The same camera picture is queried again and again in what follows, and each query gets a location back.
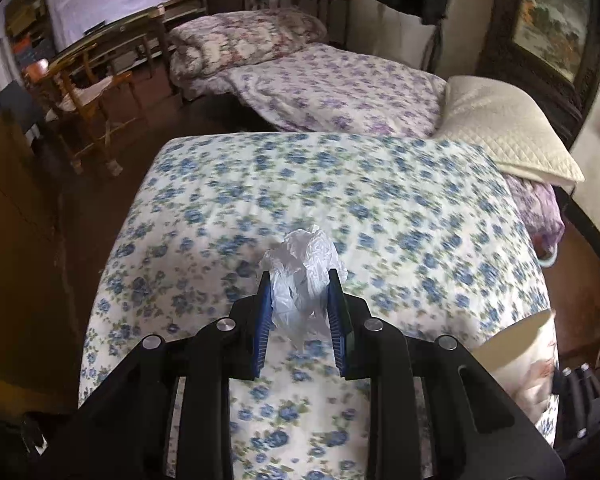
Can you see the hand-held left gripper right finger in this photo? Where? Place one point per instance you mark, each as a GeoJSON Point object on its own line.
{"type": "Point", "coordinates": [337, 330]}

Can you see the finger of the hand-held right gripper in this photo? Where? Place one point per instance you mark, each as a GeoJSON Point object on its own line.
{"type": "Point", "coordinates": [580, 405]}

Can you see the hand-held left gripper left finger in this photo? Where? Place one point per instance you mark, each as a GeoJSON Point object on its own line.
{"type": "Point", "coordinates": [262, 330]}

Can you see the white plastic wrapper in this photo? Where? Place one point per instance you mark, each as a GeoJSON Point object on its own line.
{"type": "Point", "coordinates": [302, 270]}

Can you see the blue floral blanket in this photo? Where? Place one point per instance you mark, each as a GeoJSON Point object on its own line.
{"type": "Point", "coordinates": [330, 195]}

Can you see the blue basin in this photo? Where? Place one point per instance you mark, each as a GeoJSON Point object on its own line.
{"type": "Point", "coordinates": [550, 260]}

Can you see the purple folded blanket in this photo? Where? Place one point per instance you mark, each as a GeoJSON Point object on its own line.
{"type": "Point", "coordinates": [540, 205]}

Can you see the purple floral bedsheet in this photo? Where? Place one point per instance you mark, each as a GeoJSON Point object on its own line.
{"type": "Point", "coordinates": [340, 90]}

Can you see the cream quilted pillow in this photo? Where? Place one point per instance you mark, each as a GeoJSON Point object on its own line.
{"type": "Point", "coordinates": [500, 125]}

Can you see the floral pink pillow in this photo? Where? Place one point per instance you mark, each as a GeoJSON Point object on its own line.
{"type": "Point", "coordinates": [240, 40]}

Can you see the wooden armchair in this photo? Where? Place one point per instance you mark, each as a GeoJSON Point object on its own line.
{"type": "Point", "coordinates": [80, 95]}

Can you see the white hanging cloth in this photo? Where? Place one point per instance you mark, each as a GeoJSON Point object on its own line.
{"type": "Point", "coordinates": [385, 30]}

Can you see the dark blue chair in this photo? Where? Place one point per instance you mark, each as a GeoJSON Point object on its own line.
{"type": "Point", "coordinates": [20, 105]}

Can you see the long wooden desk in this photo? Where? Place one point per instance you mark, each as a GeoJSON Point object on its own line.
{"type": "Point", "coordinates": [125, 22]}

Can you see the orange round stool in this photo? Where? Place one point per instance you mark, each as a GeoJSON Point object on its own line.
{"type": "Point", "coordinates": [36, 69]}

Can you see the dark-framed landscape painting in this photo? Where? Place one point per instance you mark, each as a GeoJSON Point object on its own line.
{"type": "Point", "coordinates": [550, 20]}

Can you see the cluttered wooden shelf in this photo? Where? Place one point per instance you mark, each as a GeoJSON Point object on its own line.
{"type": "Point", "coordinates": [25, 20]}

